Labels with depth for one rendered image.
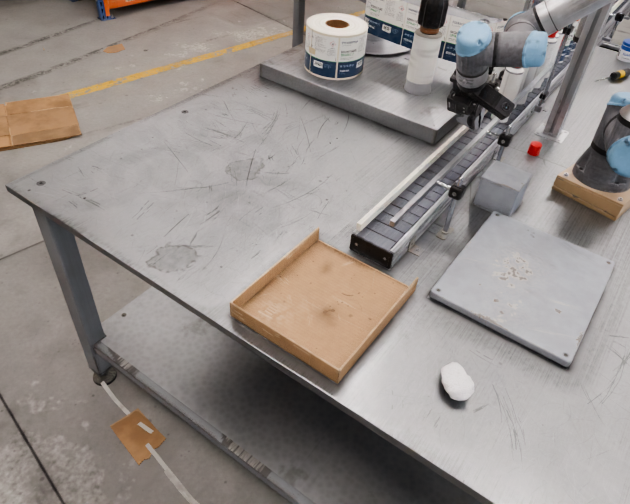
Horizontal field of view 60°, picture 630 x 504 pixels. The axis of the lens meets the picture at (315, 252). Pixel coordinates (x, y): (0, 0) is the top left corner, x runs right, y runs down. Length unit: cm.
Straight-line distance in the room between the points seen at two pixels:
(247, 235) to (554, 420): 74
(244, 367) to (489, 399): 93
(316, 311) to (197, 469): 89
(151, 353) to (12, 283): 87
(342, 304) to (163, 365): 83
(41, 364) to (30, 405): 17
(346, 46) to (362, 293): 93
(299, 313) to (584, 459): 56
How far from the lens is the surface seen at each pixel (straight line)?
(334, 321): 111
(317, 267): 121
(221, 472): 187
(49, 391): 214
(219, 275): 120
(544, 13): 146
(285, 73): 192
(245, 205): 138
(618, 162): 143
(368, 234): 124
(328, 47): 185
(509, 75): 173
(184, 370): 180
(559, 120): 188
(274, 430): 167
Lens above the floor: 167
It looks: 42 degrees down
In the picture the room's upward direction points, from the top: 5 degrees clockwise
